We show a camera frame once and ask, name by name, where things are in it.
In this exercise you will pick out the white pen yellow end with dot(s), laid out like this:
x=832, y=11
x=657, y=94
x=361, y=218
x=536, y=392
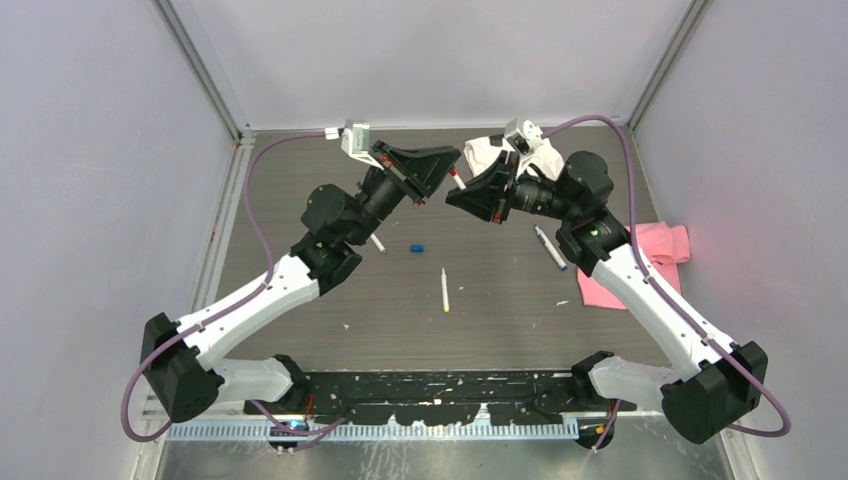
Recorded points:
x=444, y=291

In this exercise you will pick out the white acrylic marker grey tip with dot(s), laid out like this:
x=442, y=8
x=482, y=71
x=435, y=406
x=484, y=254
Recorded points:
x=378, y=244

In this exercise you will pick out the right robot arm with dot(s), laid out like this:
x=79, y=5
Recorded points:
x=711, y=380

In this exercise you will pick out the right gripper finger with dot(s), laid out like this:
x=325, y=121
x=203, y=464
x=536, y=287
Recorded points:
x=495, y=180
x=481, y=204

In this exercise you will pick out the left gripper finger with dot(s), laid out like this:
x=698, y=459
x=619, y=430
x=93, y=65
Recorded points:
x=429, y=167
x=392, y=156

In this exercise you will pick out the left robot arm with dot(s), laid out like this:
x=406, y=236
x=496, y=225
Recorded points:
x=185, y=361

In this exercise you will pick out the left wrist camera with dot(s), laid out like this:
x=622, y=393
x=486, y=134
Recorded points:
x=354, y=139

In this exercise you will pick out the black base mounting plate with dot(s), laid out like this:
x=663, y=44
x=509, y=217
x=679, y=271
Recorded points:
x=437, y=398

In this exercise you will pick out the white red marker pen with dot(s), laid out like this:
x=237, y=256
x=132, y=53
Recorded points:
x=459, y=182

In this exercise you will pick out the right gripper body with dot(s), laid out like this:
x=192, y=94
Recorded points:
x=527, y=192

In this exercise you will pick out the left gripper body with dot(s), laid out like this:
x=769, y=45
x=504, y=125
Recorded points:
x=389, y=191

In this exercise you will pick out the white blue marker pen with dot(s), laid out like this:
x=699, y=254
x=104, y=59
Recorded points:
x=550, y=248

